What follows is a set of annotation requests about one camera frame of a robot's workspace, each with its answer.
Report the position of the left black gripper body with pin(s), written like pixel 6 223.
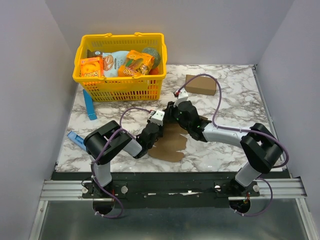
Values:
pixel 160 132

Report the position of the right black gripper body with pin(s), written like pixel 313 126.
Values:
pixel 171 113

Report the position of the brown cardboard box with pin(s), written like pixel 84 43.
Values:
pixel 171 145
pixel 202 85

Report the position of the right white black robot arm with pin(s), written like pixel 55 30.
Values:
pixel 259 145

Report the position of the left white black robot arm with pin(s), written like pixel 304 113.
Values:
pixel 104 144

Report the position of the tall blue box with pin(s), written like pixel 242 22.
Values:
pixel 89 104

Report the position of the small blue flat box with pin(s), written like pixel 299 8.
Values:
pixel 76 139

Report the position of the orange Daddy snack box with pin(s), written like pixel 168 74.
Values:
pixel 92 67

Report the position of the small orange fruit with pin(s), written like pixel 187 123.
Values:
pixel 154 71

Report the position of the yellow plastic shopping basket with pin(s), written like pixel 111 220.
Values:
pixel 132 88

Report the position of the green round melon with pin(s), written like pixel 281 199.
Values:
pixel 153 52

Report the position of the orange candy bag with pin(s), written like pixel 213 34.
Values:
pixel 136 64

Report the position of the light blue chips bag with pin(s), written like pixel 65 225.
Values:
pixel 112 61

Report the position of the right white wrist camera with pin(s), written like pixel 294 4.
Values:
pixel 181 96

